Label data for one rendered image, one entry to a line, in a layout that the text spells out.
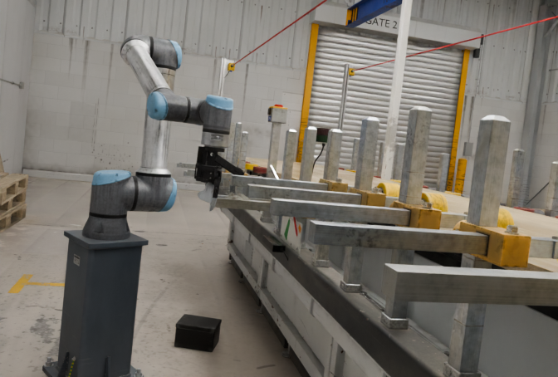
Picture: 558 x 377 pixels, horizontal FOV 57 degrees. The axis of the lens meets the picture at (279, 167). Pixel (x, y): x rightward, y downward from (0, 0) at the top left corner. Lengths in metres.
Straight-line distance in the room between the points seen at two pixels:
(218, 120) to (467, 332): 1.04
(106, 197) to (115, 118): 7.32
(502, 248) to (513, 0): 11.39
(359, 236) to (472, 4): 10.90
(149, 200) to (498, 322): 1.48
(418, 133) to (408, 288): 0.64
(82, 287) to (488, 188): 1.68
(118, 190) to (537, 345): 1.61
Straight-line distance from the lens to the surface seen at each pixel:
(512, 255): 0.88
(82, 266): 2.22
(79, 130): 9.55
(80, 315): 2.26
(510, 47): 11.97
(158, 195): 2.24
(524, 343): 1.19
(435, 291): 0.55
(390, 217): 1.08
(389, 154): 3.42
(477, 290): 0.58
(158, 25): 9.63
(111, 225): 2.21
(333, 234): 0.76
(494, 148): 0.92
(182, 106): 1.76
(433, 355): 1.09
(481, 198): 0.92
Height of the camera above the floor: 1.07
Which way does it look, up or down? 3 degrees down
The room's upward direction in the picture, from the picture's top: 6 degrees clockwise
